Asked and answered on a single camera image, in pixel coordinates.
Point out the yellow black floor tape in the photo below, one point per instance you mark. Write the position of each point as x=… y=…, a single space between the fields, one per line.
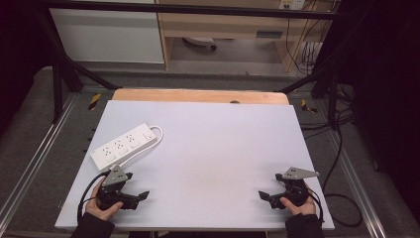
x=307 y=106
x=94 y=101

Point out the white chair base with caster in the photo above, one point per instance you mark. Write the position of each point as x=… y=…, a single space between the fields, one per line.
x=199 y=41

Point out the light wooden desk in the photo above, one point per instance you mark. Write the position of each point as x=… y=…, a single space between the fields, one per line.
x=224 y=28

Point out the wooden table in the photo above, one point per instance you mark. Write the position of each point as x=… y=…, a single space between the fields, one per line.
x=198 y=96

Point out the white board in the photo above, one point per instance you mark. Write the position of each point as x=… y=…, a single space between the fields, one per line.
x=214 y=158

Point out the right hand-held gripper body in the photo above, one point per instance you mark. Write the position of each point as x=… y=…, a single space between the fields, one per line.
x=295 y=190

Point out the person's right hand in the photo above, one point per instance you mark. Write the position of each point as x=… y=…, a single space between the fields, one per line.
x=302 y=209

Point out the aluminium rail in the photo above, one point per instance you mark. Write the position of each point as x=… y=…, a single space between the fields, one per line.
x=358 y=185
x=36 y=158

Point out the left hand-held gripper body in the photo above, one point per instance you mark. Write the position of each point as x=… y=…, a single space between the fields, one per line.
x=114 y=177

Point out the white cabinet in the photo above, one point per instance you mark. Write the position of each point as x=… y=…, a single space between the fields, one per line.
x=105 y=36

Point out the white wall socket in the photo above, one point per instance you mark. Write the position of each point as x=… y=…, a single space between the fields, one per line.
x=292 y=4

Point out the white power strip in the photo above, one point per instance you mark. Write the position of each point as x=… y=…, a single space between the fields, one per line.
x=124 y=145

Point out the person's left hand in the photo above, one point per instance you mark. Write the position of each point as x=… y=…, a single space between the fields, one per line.
x=99 y=210

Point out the black metal frame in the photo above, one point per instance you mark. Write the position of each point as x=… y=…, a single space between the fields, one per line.
x=198 y=9

